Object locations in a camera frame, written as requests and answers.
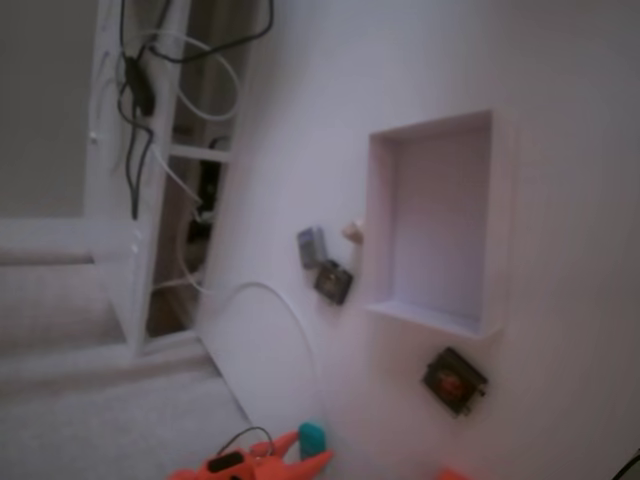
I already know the white furniture frame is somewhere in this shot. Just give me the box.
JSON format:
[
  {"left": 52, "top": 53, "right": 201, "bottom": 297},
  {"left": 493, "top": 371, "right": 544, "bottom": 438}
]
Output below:
[{"left": 0, "top": 0, "right": 241, "bottom": 361}]

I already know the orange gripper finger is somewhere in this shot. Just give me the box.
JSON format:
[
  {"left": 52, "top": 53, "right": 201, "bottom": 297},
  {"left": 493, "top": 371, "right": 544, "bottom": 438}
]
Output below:
[
  {"left": 279, "top": 448, "right": 335, "bottom": 480},
  {"left": 262, "top": 429, "right": 303, "bottom": 464}
]

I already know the teal green cube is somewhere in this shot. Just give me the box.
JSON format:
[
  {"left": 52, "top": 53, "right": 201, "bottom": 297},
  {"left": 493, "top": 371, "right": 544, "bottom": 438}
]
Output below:
[{"left": 298, "top": 422, "right": 329, "bottom": 459}]

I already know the white cardboard box bin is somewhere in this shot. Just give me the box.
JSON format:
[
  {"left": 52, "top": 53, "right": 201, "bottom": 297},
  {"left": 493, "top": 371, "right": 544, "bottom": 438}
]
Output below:
[{"left": 364, "top": 108, "right": 521, "bottom": 342}]

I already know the small black box brown lid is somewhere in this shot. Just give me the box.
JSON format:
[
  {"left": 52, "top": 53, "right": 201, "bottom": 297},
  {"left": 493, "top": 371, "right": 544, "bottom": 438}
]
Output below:
[
  {"left": 313, "top": 259, "right": 355, "bottom": 307},
  {"left": 421, "top": 347, "right": 490, "bottom": 420}
]

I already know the thin white cable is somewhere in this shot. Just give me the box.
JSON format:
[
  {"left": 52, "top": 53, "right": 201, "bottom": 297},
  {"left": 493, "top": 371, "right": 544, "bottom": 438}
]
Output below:
[{"left": 149, "top": 142, "right": 204, "bottom": 221}]

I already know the looped white cable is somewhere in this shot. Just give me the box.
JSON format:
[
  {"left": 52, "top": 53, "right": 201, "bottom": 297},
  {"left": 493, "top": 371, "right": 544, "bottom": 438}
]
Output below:
[{"left": 142, "top": 28, "right": 241, "bottom": 122}]

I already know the black camera cable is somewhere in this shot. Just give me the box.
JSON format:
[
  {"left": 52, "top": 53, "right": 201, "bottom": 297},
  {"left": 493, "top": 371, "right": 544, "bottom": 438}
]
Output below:
[{"left": 612, "top": 442, "right": 640, "bottom": 480}]

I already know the white usb cable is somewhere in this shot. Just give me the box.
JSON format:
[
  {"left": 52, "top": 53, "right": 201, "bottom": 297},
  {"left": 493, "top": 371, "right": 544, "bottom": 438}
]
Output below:
[{"left": 152, "top": 217, "right": 322, "bottom": 422}]

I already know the grey metal tin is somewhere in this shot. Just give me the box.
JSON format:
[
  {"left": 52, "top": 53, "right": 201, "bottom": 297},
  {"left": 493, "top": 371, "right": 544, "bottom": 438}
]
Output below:
[{"left": 297, "top": 225, "right": 329, "bottom": 269}]

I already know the black power cable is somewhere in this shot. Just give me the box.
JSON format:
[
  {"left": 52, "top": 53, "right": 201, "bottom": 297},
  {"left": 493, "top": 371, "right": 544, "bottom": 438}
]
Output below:
[{"left": 115, "top": 0, "right": 276, "bottom": 221}]

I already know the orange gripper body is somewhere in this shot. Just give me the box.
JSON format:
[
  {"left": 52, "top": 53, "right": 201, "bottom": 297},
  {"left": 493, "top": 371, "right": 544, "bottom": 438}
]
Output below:
[{"left": 167, "top": 439, "right": 287, "bottom": 480}]

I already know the cream animal figurine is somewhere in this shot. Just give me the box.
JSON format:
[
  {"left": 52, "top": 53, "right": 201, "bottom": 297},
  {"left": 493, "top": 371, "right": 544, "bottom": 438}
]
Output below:
[{"left": 339, "top": 217, "right": 369, "bottom": 247}]

